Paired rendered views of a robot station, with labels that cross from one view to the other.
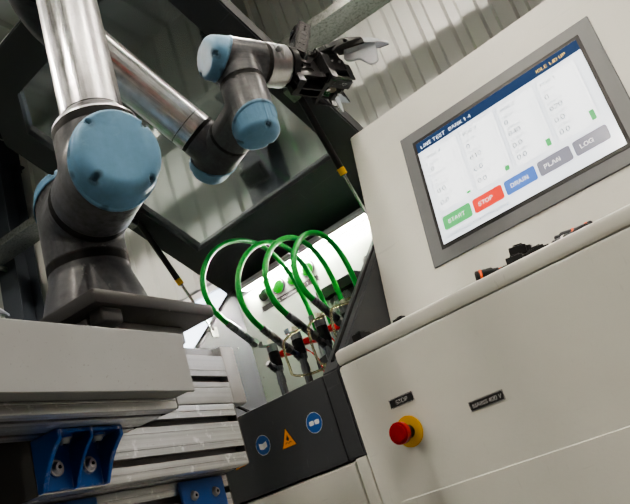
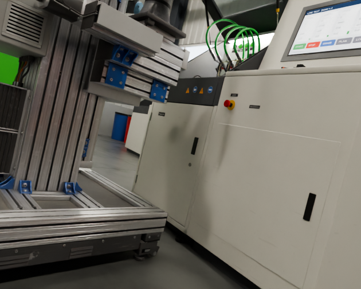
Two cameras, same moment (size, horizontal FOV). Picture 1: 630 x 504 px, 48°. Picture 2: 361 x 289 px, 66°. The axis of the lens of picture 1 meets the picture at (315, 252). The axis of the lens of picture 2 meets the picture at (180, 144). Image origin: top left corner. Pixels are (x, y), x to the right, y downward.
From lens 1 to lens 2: 0.39 m
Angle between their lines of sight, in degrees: 30
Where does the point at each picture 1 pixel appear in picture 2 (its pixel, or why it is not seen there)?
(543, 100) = (360, 14)
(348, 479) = (209, 110)
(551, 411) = (267, 118)
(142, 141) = not seen: outside the picture
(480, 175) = (317, 34)
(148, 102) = not seen: outside the picture
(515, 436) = (255, 120)
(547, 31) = not seen: outside the picture
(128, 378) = (140, 39)
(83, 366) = (128, 30)
